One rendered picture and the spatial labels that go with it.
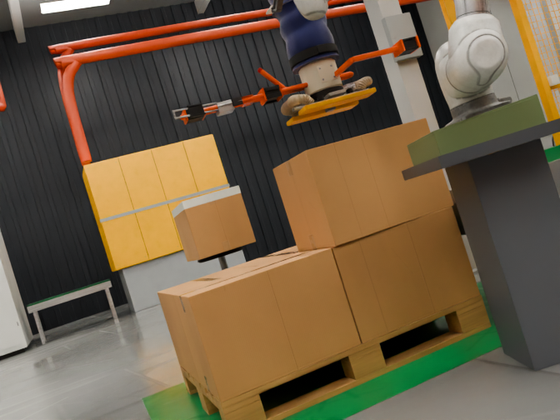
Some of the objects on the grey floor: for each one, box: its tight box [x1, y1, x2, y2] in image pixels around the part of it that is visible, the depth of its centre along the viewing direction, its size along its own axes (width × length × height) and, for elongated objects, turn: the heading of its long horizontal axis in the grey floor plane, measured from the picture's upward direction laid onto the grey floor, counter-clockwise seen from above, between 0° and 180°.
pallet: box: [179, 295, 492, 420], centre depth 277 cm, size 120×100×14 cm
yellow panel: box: [83, 134, 246, 313], centre depth 999 cm, size 222×91×248 cm, turn 24°
